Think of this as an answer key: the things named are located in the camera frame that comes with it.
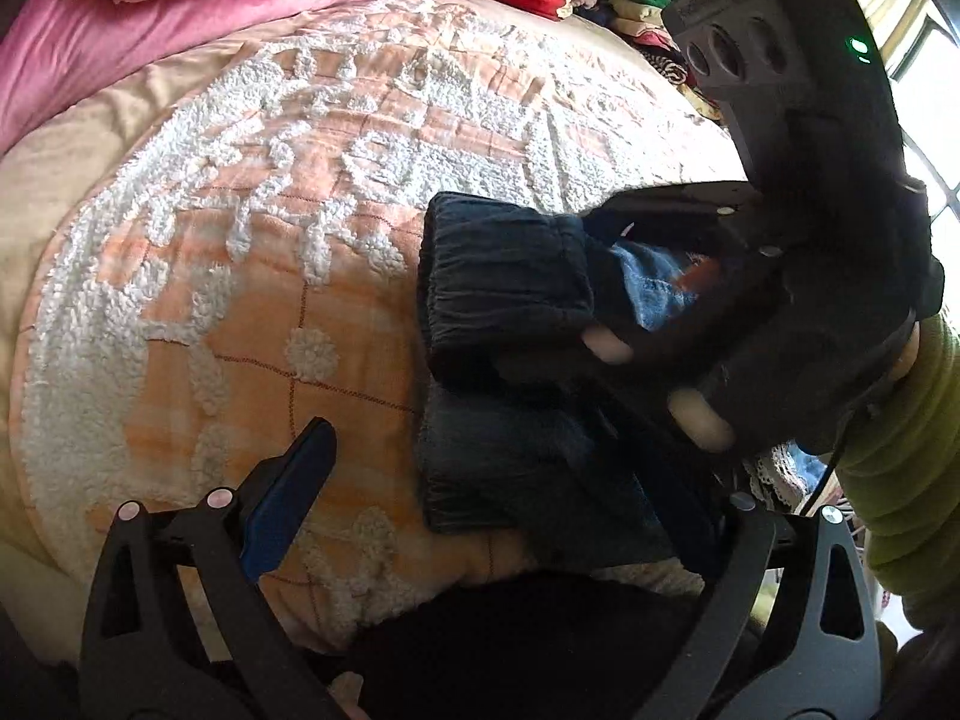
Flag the stack of folded clothes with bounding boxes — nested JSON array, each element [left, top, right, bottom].
[[574, 0, 724, 125]]

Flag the pink duvet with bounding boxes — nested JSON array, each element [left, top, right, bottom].
[[0, 0, 482, 157]]

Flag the orange white chenille bedspread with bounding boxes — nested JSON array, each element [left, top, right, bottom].
[[2, 0, 740, 661]]

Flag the person's right hand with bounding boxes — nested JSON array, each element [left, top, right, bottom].
[[581, 308, 923, 455]]

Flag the blue denim pants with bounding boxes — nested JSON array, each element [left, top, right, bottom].
[[416, 192, 724, 571]]

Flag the window frame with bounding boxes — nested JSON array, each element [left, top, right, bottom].
[[880, 13, 960, 220]]

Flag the green fleece sleeve forearm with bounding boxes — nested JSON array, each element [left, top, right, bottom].
[[836, 316, 958, 631]]

